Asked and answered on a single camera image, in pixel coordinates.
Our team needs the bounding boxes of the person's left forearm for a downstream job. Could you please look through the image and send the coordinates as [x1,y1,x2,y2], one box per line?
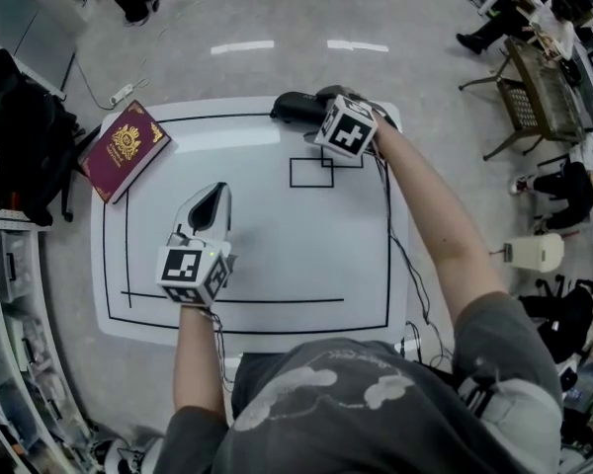
[171,304,229,420]

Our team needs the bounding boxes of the metal storage shelf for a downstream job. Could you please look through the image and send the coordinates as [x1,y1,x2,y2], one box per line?
[0,206,96,474]

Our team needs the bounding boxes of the person's right forearm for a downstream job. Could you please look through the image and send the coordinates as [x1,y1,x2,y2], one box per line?
[372,120,508,326]

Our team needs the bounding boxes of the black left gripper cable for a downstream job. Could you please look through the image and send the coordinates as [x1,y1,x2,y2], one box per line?
[203,308,236,392]

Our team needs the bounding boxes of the person's grey printed shirt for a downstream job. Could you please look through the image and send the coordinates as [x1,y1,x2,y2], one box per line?
[161,288,565,474]

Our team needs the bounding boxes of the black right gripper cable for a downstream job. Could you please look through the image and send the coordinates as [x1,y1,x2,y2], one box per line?
[368,145,455,370]

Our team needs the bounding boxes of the white power strip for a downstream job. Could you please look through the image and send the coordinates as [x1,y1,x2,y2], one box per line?
[109,83,135,108]

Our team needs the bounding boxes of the black office chair with jacket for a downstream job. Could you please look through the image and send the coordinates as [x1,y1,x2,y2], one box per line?
[0,47,88,227]

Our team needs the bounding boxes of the white table with black lines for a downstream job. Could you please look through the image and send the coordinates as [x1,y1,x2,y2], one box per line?
[89,97,410,353]

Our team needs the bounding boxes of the clear plastic storage bin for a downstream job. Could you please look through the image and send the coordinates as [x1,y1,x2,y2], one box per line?
[0,228,42,302]

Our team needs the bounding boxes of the maroon book with gold crest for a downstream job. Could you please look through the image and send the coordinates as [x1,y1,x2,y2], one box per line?
[78,99,173,205]

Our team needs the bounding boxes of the black pouch item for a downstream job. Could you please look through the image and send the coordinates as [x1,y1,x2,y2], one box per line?
[269,90,333,125]

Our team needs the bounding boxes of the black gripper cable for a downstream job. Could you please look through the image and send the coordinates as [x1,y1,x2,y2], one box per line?
[203,308,236,392]
[368,145,455,370]

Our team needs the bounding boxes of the grey cabinet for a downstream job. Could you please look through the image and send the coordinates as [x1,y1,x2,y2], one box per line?
[0,0,89,102]

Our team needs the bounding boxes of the wicker metal bench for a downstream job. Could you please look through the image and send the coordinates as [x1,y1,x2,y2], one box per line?
[458,34,588,163]

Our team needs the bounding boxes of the white waste bin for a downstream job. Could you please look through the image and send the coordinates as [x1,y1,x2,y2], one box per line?
[502,232,566,273]

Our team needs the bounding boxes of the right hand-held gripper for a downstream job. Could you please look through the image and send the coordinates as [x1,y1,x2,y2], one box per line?
[313,84,402,160]

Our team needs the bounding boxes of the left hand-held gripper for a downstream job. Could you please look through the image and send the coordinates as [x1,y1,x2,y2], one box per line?
[155,181,239,309]

